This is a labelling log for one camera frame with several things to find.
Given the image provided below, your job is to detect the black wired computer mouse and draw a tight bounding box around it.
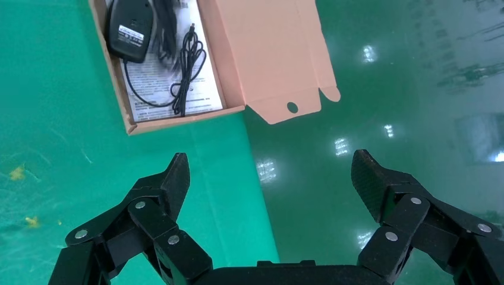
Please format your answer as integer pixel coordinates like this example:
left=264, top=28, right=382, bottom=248
left=104, top=0, right=207, bottom=118

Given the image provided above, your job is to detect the open brown cardboard box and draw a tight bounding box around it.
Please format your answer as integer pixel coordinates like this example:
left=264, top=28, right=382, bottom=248
left=88, top=0, right=341, bottom=136

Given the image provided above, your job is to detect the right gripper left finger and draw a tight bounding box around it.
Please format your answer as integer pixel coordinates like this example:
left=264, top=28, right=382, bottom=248
left=48, top=152, right=213, bottom=285

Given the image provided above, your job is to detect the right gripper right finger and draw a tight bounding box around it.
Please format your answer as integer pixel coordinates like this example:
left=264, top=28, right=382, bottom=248
left=350, top=148, right=504, bottom=285

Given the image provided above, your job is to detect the green table mat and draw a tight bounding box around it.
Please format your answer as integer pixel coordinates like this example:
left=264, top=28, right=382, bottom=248
left=0, top=0, right=281, bottom=285

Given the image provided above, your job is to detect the white printed instruction sheet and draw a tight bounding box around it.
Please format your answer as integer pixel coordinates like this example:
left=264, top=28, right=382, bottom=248
left=104, top=0, right=225, bottom=123

